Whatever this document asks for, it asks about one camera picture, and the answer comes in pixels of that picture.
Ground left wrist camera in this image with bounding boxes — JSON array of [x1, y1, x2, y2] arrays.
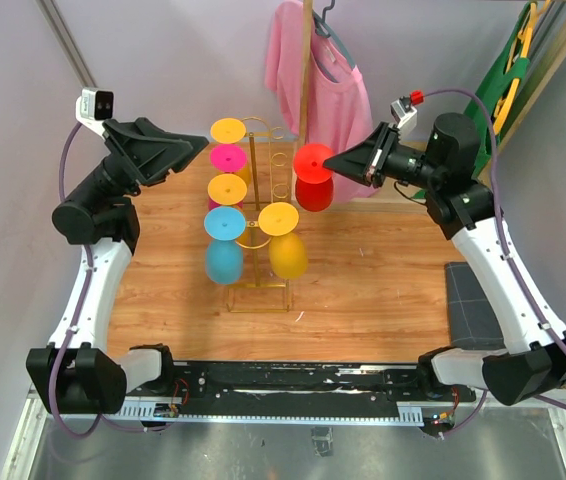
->
[[75, 87, 114, 137]]

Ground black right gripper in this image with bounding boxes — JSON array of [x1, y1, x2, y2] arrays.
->
[[323, 122, 443, 190]]

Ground wooden stand post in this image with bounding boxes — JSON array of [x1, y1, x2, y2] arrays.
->
[[295, 0, 313, 151]]

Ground yellow wine glass front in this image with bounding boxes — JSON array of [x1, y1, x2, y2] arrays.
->
[[258, 202, 308, 280]]

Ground gold wire glass rack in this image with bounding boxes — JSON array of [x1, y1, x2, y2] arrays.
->
[[225, 116, 299, 313]]

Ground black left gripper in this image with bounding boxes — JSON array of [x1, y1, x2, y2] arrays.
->
[[81, 118, 209, 205]]

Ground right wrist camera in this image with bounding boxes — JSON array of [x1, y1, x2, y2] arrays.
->
[[390, 96, 418, 137]]

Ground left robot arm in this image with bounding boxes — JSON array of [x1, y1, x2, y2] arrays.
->
[[26, 117, 209, 417]]

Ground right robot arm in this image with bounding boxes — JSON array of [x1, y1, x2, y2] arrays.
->
[[323, 113, 566, 406]]

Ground dark grey grid mat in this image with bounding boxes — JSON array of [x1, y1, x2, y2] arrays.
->
[[444, 262, 504, 350]]

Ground grey clothes hanger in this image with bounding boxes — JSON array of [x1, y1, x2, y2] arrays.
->
[[310, 1, 360, 85]]

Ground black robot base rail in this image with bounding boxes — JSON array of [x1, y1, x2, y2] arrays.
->
[[113, 361, 476, 426]]

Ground yellow clothes hanger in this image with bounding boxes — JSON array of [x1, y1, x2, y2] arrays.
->
[[492, 1, 552, 135]]

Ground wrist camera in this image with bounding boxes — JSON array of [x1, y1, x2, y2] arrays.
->
[[390, 96, 418, 137], [75, 87, 114, 137]]

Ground red plastic wine glass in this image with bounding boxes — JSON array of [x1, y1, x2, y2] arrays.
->
[[293, 143, 334, 212]]

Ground pink plastic wine glass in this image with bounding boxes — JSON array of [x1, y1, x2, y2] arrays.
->
[[210, 144, 247, 173]]

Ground yellow wine glass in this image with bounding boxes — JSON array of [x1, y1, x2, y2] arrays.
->
[[206, 172, 250, 246], [258, 202, 308, 280], [210, 117, 247, 144]]

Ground blue plastic wine glass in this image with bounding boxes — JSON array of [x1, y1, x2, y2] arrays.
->
[[204, 206, 246, 285]]

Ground green t-shirt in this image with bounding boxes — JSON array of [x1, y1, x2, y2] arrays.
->
[[464, 20, 519, 178]]

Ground pink t-shirt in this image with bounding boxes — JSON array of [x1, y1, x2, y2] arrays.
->
[[262, 0, 384, 204]]

